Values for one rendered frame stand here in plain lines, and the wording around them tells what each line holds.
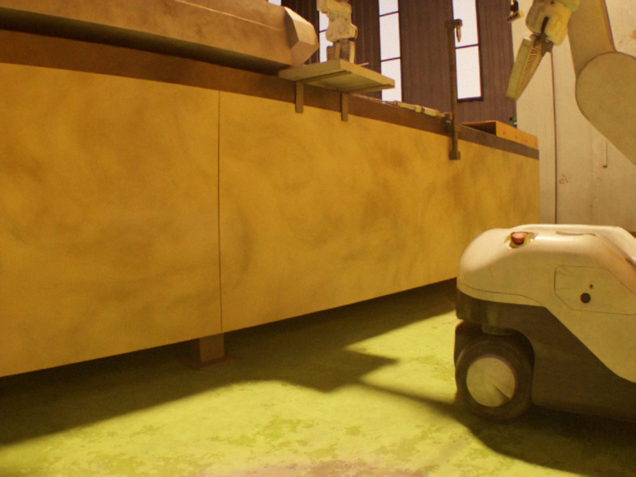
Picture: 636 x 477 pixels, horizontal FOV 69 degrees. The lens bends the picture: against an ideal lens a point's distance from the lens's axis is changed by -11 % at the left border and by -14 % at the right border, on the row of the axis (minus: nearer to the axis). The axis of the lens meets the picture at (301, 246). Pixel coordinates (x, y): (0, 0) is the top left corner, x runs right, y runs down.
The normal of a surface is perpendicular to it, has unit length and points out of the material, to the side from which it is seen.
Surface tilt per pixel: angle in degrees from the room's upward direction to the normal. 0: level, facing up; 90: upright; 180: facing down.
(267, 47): 80
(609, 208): 90
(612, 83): 90
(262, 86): 90
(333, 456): 0
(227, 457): 0
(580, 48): 91
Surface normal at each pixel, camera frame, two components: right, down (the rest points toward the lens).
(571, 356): -0.64, 0.07
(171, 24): 0.72, -0.11
